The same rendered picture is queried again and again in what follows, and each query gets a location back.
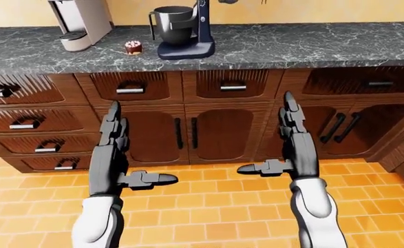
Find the brown wooden kitchen cabinet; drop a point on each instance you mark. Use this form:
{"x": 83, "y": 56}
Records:
{"x": 222, "y": 118}

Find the dark metal mixer bowl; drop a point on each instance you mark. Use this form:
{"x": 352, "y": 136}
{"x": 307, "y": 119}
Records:
{"x": 173, "y": 25}

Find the dark blue stand mixer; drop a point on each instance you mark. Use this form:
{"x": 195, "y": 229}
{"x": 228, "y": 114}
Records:
{"x": 196, "y": 38}

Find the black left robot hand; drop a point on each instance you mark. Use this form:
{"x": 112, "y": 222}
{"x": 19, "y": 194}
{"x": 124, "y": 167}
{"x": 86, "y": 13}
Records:
{"x": 103, "y": 160}

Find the small chocolate cake with sprinkles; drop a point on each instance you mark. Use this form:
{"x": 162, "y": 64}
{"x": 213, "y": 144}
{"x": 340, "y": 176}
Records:
{"x": 133, "y": 47}

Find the beige capsule coffee machine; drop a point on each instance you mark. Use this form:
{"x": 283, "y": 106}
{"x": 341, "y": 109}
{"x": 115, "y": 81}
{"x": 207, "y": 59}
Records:
{"x": 79, "y": 23}

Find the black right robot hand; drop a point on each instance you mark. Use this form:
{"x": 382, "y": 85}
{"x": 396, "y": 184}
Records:
{"x": 301, "y": 152}

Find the dark marble countertop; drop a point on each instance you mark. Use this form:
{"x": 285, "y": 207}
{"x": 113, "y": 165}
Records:
{"x": 222, "y": 49}

